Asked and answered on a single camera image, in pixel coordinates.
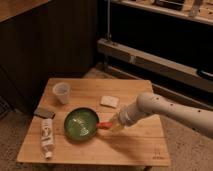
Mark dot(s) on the green bowl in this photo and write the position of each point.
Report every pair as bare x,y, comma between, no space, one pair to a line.
80,124

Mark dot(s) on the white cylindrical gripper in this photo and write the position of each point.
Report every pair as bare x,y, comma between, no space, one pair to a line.
127,116

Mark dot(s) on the wooden table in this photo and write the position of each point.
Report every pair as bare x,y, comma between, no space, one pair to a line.
141,144

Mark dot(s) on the white tube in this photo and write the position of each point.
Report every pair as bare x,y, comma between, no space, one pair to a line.
47,138

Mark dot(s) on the upper shelf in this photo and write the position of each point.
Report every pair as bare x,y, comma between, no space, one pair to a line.
194,10

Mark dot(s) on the metal rail beam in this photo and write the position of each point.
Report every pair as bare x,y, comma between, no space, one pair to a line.
164,67

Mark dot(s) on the dark wooden cabinet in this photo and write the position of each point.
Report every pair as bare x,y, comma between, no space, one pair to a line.
40,39

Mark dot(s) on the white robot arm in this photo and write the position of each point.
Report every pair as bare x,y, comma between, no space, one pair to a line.
148,104

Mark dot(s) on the clear plastic cup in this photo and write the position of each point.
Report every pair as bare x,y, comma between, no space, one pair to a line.
61,91

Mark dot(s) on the white sponge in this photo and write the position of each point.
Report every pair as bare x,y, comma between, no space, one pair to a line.
109,101

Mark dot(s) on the dark grey sponge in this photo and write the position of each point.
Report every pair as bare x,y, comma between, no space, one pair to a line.
44,113

